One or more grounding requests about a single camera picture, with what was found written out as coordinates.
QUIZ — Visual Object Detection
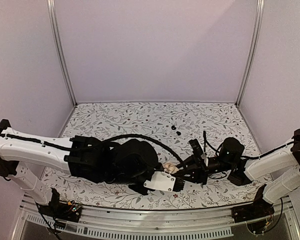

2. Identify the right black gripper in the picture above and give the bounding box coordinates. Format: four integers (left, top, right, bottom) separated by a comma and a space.
171, 154, 234, 186

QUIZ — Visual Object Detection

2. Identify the white earbud charging case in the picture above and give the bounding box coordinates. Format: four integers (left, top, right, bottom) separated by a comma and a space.
162, 162, 179, 174

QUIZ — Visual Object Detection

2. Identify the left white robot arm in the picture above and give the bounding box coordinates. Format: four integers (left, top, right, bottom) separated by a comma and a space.
0, 119, 168, 217

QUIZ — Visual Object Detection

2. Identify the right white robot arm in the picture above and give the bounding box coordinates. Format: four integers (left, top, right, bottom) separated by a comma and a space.
175, 128, 300, 218

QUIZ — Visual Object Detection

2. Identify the floral patterned table mat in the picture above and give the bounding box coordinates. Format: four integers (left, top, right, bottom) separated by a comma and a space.
41, 102, 272, 210

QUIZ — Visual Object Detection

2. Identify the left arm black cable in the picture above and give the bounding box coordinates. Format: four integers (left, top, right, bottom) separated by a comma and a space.
103, 134, 185, 171

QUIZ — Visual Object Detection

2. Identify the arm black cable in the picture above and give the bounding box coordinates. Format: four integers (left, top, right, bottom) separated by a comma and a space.
201, 130, 222, 156
103, 134, 185, 171

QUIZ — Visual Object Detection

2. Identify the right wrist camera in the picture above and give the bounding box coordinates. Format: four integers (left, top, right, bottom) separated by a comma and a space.
188, 139, 206, 160

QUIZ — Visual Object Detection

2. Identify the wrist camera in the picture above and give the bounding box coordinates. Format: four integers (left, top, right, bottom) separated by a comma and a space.
143, 171, 185, 192
188, 139, 206, 160

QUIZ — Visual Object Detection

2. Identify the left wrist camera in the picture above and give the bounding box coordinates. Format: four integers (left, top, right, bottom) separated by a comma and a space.
143, 171, 185, 192

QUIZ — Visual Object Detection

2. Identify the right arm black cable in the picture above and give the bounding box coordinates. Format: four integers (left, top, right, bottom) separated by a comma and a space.
201, 130, 222, 156

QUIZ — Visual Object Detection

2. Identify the front aluminium rail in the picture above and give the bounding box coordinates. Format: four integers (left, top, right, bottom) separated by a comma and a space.
11, 195, 300, 240

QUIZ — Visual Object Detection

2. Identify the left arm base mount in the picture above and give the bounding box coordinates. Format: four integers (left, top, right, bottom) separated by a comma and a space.
38, 188, 83, 223

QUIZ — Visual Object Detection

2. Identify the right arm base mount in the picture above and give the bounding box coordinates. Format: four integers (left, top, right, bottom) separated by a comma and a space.
231, 184, 284, 236

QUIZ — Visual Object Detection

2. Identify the right aluminium frame post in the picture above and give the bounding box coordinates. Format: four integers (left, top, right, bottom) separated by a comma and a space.
235, 0, 265, 108

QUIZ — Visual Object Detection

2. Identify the aluminium frame post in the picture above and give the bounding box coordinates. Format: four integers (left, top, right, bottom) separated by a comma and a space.
46, 0, 78, 107
235, 0, 265, 108

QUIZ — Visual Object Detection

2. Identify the left aluminium frame post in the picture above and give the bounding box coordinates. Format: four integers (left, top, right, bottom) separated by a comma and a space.
46, 0, 78, 107

